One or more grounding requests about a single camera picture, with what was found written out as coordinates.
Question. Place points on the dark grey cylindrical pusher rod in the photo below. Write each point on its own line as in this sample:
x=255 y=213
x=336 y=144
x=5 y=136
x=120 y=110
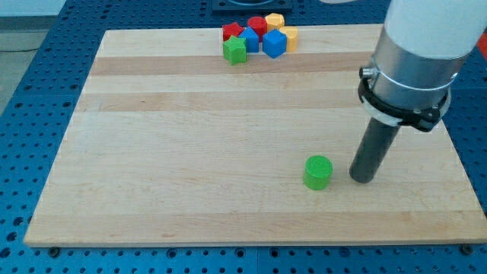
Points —
x=375 y=143

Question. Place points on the black and white flange ring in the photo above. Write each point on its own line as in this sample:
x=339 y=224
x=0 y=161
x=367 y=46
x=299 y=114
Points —
x=397 y=104

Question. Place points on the green cylinder block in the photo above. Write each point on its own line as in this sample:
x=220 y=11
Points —
x=318 y=170

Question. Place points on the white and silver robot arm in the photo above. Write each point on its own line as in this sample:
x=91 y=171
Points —
x=407 y=82

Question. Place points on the green star block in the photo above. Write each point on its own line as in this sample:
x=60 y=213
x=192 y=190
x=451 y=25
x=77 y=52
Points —
x=235 y=50

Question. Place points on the red star block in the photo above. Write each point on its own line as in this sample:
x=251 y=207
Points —
x=231 y=30

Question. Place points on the wooden board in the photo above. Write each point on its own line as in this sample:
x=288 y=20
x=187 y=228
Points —
x=171 y=146

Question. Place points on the yellow cylinder block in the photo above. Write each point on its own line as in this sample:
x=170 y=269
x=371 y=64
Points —
x=291 y=34

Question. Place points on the blue cube block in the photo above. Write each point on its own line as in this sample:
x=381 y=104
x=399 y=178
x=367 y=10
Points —
x=274 y=43

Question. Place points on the yellow hexagon block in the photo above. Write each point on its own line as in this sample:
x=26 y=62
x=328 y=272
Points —
x=274 y=21

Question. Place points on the red cylinder block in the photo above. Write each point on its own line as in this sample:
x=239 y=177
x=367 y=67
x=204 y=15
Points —
x=259 y=25

